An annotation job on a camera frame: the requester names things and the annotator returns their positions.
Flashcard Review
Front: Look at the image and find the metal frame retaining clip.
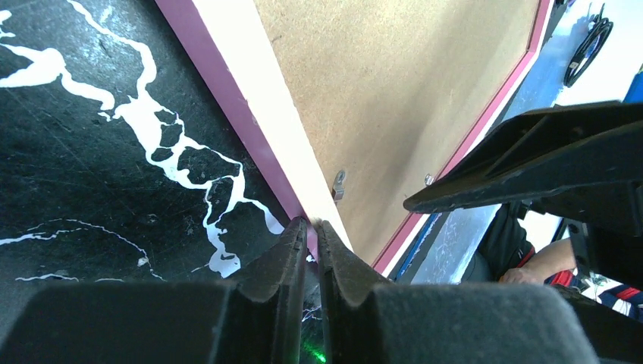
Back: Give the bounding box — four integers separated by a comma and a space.
331, 170, 346, 204

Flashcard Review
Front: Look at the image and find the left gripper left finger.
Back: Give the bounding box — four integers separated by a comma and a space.
1, 217, 307, 363

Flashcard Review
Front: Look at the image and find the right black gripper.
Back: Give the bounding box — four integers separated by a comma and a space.
403, 102, 642, 290

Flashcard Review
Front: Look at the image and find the black coiled cable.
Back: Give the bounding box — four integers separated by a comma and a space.
562, 2, 615, 89

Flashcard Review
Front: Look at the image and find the person seated in background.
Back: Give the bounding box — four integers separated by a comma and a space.
461, 202, 642, 322

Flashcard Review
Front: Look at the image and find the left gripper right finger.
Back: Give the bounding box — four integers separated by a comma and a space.
317, 222, 599, 363

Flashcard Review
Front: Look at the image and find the brown cardboard backing board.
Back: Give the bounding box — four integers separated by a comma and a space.
256, 1, 539, 263

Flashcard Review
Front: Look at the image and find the pink wooden picture frame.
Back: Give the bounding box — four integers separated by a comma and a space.
152, 0, 556, 280

